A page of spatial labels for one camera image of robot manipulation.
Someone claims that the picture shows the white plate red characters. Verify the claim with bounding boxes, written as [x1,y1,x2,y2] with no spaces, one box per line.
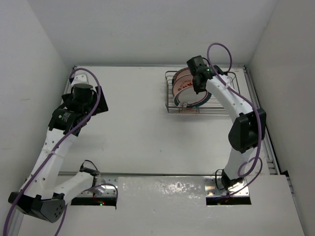
[172,74,193,97]

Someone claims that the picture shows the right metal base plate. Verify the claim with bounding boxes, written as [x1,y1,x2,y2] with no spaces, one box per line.
[204,176,250,198]

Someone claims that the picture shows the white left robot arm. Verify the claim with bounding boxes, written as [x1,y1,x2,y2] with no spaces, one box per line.
[8,68,108,223]

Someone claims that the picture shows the white plate teal rim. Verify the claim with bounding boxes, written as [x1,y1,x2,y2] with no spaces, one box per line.
[174,87,212,108]

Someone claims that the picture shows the metal base plate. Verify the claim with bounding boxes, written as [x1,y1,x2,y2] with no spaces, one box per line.
[77,176,118,198]
[204,176,250,198]

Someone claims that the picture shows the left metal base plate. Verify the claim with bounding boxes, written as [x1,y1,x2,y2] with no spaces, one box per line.
[77,176,118,198]

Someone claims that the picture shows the white plate dark red rim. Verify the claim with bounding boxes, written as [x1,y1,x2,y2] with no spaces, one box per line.
[172,67,190,81]

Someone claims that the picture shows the metal wire dish rack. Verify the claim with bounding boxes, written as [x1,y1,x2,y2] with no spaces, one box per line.
[165,70,227,116]

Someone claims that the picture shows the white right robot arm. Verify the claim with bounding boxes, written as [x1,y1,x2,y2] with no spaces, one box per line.
[187,56,266,190]

